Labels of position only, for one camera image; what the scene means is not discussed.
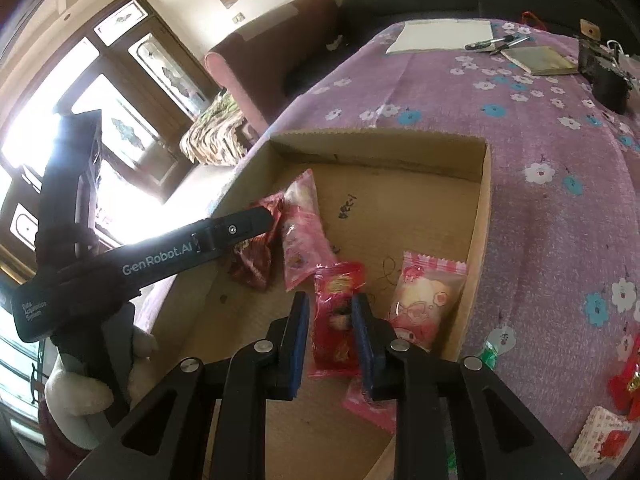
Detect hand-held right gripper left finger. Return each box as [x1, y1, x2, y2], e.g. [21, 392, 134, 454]
[67, 291, 311, 480]

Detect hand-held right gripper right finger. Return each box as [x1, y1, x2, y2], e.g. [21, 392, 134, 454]
[351, 293, 587, 480]

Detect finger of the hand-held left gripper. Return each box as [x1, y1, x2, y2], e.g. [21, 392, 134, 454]
[197, 208, 279, 261]

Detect small red snack packet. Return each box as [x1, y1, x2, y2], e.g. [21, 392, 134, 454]
[307, 261, 367, 378]

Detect dark red snack packet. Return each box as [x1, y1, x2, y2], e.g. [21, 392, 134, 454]
[230, 195, 286, 291]

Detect shallow cardboard box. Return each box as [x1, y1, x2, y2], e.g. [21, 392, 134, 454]
[170, 130, 493, 480]

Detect large red snack packet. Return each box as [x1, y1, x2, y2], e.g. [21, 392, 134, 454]
[607, 335, 640, 421]

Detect person's left hand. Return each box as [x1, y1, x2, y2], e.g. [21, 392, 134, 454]
[44, 330, 160, 450]

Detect pink patterned snack packet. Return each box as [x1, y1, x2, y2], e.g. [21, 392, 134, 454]
[342, 377, 398, 435]

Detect long pink snack packet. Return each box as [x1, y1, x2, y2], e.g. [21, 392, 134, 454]
[280, 169, 341, 292]

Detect pink white snack packet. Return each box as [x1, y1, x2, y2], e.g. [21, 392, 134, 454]
[387, 251, 470, 353]

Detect brown patterned throw blanket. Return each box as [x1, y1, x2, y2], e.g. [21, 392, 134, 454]
[179, 92, 251, 166]

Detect green candy wrapper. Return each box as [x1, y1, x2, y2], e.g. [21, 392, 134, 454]
[477, 342, 501, 368]

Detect maroon sofa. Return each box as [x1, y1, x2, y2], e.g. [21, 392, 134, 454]
[204, 0, 343, 136]

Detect wooden framed window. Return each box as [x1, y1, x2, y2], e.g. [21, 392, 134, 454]
[0, 0, 221, 281]

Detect white red snack packet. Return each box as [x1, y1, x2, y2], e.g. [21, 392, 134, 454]
[570, 406, 633, 476]

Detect white paper sheet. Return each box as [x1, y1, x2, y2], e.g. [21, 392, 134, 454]
[385, 19, 496, 55]

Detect black sofa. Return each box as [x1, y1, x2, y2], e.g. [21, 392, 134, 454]
[340, 0, 626, 43]

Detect scissors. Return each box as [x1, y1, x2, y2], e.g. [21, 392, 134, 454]
[490, 34, 531, 56]

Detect brown notebook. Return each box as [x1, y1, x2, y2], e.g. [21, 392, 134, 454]
[501, 45, 578, 77]

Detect black cup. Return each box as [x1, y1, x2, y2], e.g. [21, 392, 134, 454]
[577, 39, 632, 115]

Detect white cable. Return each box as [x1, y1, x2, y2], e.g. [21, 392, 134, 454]
[607, 39, 636, 68]

